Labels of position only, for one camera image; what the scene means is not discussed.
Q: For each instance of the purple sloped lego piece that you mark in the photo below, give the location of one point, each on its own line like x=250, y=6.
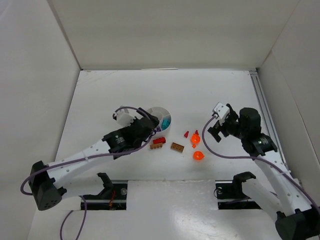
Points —
x=158, y=129

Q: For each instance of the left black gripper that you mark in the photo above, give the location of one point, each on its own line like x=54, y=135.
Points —
x=149, y=120

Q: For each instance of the orange round lego rear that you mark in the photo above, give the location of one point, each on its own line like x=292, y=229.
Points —
x=195, y=140

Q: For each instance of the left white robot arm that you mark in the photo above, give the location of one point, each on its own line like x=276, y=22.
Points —
x=51, y=183

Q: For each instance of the brown lego plate small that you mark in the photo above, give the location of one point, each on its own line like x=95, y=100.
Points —
x=156, y=146

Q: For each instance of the teal square lego brick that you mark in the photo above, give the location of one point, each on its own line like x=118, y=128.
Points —
x=165, y=124

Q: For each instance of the white divided round container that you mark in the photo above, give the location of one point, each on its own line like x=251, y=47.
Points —
x=162, y=114

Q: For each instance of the aluminium rail right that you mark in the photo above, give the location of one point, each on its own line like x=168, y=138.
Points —
x=265, y=112

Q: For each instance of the red lego brick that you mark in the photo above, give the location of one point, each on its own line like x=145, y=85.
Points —
x=160, y=140

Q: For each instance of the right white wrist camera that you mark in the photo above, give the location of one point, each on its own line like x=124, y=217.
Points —
x=222, y=111

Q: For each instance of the orange round lego front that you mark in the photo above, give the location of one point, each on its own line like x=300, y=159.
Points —
x=198, y=156

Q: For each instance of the orange round lego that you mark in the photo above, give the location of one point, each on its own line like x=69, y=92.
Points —
x=198, y=156
x=195, y=140

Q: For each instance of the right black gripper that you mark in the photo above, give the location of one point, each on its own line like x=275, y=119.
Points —
x=219, y=129

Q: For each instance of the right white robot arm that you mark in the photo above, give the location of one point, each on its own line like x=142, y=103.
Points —
x=295, y=214

